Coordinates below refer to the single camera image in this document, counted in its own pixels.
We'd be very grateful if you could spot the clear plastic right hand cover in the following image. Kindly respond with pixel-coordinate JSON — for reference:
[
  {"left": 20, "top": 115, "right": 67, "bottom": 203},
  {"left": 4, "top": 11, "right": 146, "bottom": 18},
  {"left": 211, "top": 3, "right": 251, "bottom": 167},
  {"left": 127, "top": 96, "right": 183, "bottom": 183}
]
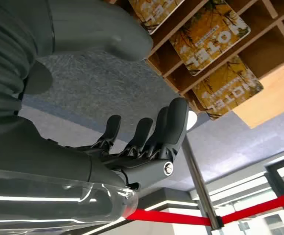
[{"left": 0, "top": 168, "right": 139, "bottom": 235}]

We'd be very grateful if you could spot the yellow hotel card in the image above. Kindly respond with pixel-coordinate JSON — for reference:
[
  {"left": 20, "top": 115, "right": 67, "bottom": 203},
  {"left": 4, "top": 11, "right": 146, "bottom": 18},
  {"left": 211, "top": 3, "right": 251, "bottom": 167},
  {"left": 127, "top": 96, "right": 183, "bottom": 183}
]
[
  {"left": 128, "top": 0, "right": 186, "bottom": 35},
  {"left": 192, "top": 55, "right": 264, "bottom": 121},
  {"left": 168, "top": 0, "right": 251, "bottom": 77}
]

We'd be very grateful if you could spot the wooden card rack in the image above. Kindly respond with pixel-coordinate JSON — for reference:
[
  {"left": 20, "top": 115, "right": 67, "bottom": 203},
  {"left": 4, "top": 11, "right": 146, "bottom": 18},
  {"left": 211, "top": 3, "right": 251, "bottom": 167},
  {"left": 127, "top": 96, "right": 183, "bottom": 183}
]
[{"left": 105, "top": 0, "right": 284, "bottom": 129}]

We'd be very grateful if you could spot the ribbed grey right arm sleeve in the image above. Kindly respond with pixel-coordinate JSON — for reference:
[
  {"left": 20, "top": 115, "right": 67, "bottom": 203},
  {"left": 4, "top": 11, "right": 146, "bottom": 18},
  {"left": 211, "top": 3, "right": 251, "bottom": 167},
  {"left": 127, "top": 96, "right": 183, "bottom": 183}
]
[{"left": 0, "top": 0, "right": 50, "bottom": 125}]

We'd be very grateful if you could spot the red barrier belt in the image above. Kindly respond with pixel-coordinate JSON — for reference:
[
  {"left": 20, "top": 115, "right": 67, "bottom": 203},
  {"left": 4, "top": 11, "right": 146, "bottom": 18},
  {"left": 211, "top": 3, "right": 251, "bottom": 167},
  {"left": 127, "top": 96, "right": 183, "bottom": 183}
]
[
  {"left": 126, "top": 209, "right": 212, "bottom": 227},
  {"left": 221, "top": 191, "right": 284, "bottom": 225}
]

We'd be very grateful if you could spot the silver stanchion post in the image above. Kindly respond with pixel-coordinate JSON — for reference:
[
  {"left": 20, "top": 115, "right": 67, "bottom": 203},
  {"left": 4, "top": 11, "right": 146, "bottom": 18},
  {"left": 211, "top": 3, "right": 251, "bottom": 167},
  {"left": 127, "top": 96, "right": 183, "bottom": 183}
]
[{"left": 180, "top": 110, "right": 224, "bottom": 231}]

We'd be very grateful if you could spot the black window frame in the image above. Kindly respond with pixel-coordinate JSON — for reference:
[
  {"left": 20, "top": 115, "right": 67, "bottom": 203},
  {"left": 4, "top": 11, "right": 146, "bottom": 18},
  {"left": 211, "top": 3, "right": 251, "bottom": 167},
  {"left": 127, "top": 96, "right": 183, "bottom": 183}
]
[{"left": 265, "top": 155, "right": 284, "bottom": 224}]

